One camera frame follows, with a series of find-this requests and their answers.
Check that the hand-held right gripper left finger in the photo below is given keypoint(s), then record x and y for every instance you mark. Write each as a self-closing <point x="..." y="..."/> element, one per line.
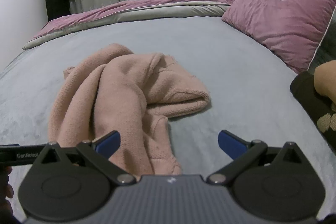
<point x="109" y="144"/>

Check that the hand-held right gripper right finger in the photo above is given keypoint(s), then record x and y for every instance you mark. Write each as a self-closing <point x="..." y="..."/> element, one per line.
<point x="228" y="144"/>

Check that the pink knit sweater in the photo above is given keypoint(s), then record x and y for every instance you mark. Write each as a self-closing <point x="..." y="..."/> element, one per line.
<point x="123" y="87"/>

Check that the person's left hand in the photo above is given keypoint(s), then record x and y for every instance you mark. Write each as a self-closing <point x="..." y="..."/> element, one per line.
<point x="10" y="188"/>

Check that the grey blue bed sheet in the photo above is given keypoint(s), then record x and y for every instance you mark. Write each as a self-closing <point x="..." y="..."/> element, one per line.
<point x="223" y="69"/>

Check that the dark brown spotted sweater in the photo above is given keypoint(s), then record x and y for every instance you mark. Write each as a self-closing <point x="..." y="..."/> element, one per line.
<point x="309" y="100"/>

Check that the tan folded garment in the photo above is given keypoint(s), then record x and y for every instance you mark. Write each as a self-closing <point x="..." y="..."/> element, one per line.
<point x="326" y="79"/>

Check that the mauve and grey duvet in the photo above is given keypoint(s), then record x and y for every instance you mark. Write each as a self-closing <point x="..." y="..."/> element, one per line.
<point x="110" y="16"/>

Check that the large mauve pillow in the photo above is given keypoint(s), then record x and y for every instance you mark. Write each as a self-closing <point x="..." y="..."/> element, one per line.
<point x="278" y="16"/>

